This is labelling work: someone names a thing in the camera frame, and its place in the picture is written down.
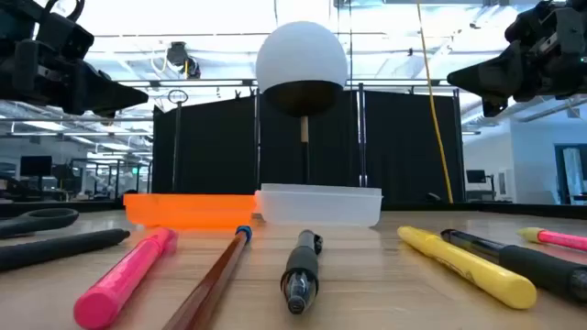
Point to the pink pencil yellow cap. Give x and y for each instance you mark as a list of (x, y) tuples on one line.
[(559, 238)]

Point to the black gel pen with clip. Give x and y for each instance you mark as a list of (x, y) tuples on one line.
[(302, 266)]

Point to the matte black pen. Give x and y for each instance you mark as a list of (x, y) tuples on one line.
[(59, 247)]

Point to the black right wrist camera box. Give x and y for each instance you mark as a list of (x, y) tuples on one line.
[(559, 32)]

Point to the black grip pen clear barrel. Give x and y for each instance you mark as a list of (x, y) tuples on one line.
[(527, 261)]

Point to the black ceiling device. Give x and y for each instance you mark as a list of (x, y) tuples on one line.
[(178, 52)]

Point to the black curtain partition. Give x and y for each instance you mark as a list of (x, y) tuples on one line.
[(403, 146)]

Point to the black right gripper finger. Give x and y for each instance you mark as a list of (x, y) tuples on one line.
[(495, 78)]

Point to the brown pencil blue eraser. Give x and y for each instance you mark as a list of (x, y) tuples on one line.
[(215, 279)]

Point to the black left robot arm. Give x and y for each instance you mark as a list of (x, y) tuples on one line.
[(11, 16)]

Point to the white globe lamp black base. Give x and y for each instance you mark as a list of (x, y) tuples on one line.
[(300, 55)]

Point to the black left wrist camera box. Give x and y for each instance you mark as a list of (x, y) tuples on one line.
[(64, 36)]

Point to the orange plastic box lid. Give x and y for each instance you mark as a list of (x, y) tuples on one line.
[(183, 211)]

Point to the clear plastic supply box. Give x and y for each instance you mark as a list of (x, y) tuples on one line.
[(321, 208)]

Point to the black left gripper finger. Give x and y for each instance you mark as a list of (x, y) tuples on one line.
[(110, 96)]

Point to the pink highlighter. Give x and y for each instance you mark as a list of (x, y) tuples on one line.
[(124, 275)]

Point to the yellow highlighter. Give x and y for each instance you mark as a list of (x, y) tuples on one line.
[(463, 263)]

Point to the dark computer monitor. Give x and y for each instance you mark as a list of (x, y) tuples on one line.
[(476, 176), (36, 166)]

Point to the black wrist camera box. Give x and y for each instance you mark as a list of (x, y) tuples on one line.
[(559, 32), (64, 36)]

